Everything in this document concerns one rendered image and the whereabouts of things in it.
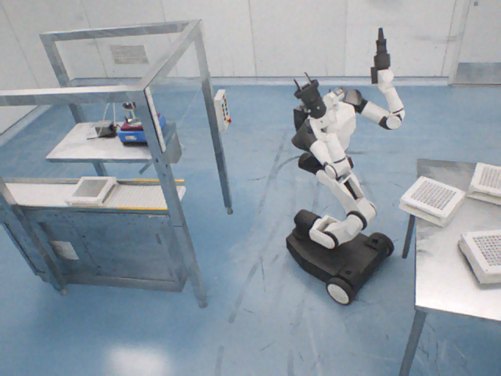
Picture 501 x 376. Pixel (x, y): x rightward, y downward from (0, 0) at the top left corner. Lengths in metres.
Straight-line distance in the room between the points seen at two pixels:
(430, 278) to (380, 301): 0.99
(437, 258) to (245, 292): 1.42
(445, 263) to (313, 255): 1.12
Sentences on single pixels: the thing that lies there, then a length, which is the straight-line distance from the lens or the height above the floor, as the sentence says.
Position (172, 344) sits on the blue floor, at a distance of 2.85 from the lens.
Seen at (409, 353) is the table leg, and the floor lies 0.44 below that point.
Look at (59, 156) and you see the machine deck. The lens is 2.38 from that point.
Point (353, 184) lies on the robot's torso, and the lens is 2.59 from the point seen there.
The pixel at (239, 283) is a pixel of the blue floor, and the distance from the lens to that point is 3.02.
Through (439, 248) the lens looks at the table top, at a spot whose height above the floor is 0.86.
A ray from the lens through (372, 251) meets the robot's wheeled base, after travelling 2.96.
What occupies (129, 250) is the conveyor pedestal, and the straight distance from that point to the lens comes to 2.86.
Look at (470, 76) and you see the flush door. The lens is 5.75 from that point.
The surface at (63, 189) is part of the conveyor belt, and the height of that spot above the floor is 0.83.
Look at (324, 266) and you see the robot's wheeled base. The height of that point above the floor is 0.17.
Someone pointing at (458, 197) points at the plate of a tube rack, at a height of 0.93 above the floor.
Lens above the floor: 2.35
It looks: 38 degrees down
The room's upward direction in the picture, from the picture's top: 8 degrees counter-clockwise
